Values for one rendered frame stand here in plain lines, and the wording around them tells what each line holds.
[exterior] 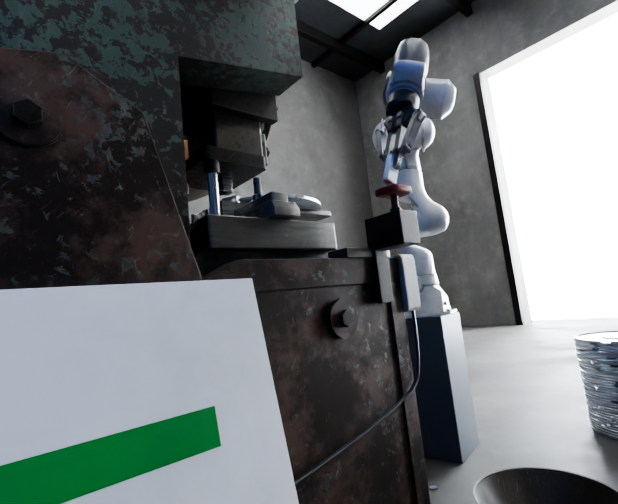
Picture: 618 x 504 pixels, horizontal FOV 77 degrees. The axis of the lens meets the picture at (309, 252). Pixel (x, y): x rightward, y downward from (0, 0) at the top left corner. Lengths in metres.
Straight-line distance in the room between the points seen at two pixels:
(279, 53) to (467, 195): 4.93
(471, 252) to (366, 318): 4.87
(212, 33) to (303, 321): 0.59
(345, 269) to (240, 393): 0.34
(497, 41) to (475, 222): 2.32
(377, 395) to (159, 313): 0.49
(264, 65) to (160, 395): 0.69
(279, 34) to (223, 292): 0.63
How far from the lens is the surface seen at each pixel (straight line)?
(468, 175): 5.77
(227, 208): 0.88
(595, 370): 1.66
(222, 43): 0.89
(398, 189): 0.82
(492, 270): 5.54
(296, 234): 0.77
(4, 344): 0.52
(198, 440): 0.56
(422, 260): 1.40
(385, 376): 0.88
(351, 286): 0.81
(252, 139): 0.98
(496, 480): 1.20
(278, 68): 0.95
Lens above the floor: 0.54
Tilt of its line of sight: 7 degrees up
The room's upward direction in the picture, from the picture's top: 6 degrees counter-clockwise
